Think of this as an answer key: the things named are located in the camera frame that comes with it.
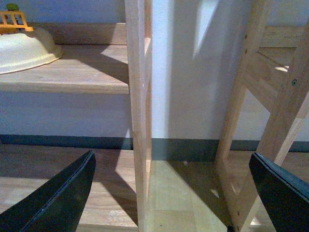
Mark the wooden shelf unit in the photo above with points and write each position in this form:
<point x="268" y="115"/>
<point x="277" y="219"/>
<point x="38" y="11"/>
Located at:
<point x="95" y="97"/>

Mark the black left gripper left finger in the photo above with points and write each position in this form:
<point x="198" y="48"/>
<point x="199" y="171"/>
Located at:
<point x="57" y="205"/>

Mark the cream plastic toy base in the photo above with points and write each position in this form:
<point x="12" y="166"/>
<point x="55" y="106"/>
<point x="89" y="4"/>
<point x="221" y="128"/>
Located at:
<point x="26" y="50"/>

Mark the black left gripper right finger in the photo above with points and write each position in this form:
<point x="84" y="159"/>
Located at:
<point x="284" y="195"/>

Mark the orange toy fence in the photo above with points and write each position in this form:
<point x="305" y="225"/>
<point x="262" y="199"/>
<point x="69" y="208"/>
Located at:
<point x="13" y="20"/>

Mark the wooden chair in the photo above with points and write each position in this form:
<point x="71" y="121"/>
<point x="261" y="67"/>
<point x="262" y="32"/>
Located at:
<point x="284" y="94"/>

